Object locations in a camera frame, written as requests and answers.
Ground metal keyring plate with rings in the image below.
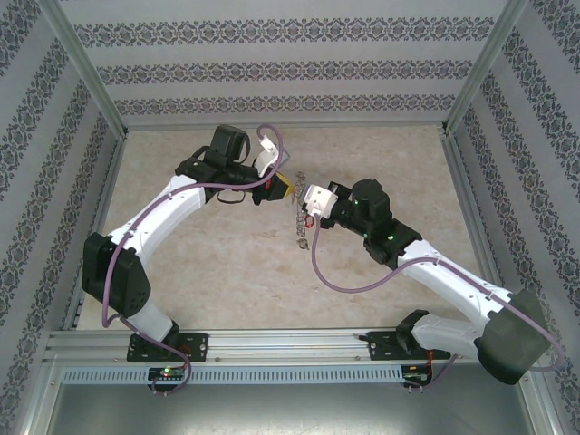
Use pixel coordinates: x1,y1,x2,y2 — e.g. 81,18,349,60
289,170,316,251

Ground right circuit board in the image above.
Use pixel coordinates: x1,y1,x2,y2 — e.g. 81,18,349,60
401,364,435,389

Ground circuit board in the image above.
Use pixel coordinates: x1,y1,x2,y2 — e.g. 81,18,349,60
401,364,435,389
148,366,187,381

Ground left circuit board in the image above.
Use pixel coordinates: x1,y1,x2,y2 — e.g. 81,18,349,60
148,366,187,381

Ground grey metal sheet shelf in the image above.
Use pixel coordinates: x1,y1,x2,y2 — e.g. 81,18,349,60
43,383,549,435

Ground thin black cable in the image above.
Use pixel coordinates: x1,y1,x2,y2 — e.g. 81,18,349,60
216,189,248,205

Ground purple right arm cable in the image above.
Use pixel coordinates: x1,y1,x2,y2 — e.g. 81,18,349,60
310,216,567,391

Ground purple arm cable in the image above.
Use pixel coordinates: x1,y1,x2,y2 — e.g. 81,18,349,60
101,124,285,394
310,216,567,391

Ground aluminium side rail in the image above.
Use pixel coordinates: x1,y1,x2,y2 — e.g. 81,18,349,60
440,129,520,328
63,133,131,332

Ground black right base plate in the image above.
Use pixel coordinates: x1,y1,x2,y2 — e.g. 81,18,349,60
369,330,454,362

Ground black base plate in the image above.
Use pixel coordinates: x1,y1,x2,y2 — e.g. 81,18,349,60
126,333,209,363
369,330,454,362

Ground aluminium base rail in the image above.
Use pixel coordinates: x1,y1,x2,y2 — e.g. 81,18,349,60
43,326,534,364

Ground aluminium frame post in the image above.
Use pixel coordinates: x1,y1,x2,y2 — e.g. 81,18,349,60
38,0,131,140
441,0,531,136

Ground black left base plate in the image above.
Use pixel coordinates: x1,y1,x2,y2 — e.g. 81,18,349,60
126,333,209,363

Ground slotted grey cable duct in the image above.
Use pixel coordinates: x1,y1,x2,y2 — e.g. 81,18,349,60
61,364,404,385

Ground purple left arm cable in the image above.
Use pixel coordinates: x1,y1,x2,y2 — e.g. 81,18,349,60
101,124,285,394

